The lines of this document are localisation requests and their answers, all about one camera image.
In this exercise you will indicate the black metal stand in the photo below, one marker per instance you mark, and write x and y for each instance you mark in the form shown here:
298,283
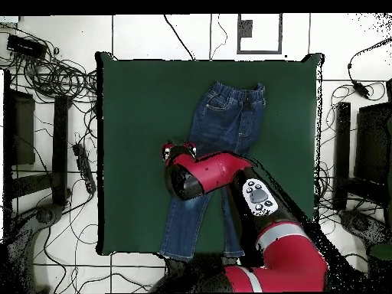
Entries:
60,137
343,128

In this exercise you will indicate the grey stand base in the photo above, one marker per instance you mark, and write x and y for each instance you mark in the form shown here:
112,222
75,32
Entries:
358,223
46,214

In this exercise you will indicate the blue denim jeans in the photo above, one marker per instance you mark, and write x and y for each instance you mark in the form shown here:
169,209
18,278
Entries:
226,119

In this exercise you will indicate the black electronics box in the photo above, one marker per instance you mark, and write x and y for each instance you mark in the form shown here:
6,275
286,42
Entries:
26,46

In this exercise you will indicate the black power strip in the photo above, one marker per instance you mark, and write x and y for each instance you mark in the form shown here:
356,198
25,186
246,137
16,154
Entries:
84,167

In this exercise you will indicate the dark green tablecloth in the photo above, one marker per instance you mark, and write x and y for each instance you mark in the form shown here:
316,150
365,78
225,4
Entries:
137,122

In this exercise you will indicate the small dark square box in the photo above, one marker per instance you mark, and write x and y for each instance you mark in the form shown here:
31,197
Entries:
246,29

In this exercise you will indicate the grey square frame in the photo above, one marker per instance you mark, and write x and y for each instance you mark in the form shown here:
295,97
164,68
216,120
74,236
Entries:
259,51

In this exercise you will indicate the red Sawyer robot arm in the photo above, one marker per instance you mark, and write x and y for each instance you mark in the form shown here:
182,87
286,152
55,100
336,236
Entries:
275,260

